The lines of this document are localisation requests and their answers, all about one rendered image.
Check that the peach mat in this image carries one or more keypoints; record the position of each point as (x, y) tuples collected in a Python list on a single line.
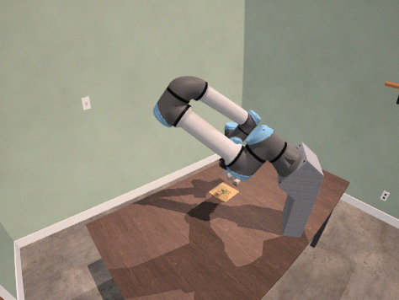
[(227, 196)]

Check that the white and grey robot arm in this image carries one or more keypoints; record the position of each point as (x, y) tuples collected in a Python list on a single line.
[(263, 144)]

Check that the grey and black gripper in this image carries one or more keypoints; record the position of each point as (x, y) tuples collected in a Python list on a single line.
[(222, 164)]

